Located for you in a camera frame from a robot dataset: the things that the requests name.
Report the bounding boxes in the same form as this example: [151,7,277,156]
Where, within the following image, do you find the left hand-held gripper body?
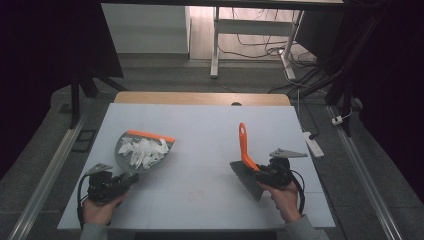
[86,162,128,203]

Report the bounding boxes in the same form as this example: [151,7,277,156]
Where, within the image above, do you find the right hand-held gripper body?
[265,147,309,191]

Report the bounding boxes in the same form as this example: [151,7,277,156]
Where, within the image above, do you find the orange-handled grey brush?
[229,122,265,202]

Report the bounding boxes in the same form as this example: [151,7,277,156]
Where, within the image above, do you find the grey dustpan with orange edge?
[114,129,176,174]

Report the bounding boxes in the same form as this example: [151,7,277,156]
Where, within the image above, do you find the pile of white paper scraps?
[117,137,170,170]

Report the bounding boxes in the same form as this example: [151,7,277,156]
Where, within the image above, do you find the person's left hand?
[81,192,128,226]

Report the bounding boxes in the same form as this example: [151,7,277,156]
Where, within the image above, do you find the person's right hand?
[260,181,303,224]

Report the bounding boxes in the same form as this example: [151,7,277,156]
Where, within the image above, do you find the white power strip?
[302,131,325,159]

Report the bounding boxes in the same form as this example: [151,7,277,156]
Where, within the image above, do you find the light blue table board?
[57,102,336,232]

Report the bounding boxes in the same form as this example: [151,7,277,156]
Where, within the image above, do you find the black metal stand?
[68,58,129,130]
[293,13,384,138]

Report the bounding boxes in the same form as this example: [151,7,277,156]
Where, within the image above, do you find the dark curtain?
[343,0,424,201]
[0,0,125,181]

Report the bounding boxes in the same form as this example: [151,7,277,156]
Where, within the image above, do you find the white cabinet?
[101,3,192,55]

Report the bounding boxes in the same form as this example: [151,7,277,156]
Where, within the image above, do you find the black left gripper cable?
[76,174,93,230]

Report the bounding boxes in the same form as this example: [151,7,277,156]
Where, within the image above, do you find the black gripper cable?
[76,174,93,230]
[289,169,306,215]

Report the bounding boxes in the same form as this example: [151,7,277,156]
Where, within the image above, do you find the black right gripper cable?
[289,169,306,215]

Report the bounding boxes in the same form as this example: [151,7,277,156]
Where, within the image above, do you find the aluminium rail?
[6,97,97,240]
[325,104,404,240]

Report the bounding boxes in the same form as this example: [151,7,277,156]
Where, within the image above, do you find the black power strip cable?
[297,89,320,140]

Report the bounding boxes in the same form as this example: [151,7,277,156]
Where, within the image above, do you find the bundle of black floor cables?
[218,8,318,70]

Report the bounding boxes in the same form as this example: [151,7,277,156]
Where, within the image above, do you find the white metal desk frame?
[209,6,305,81]

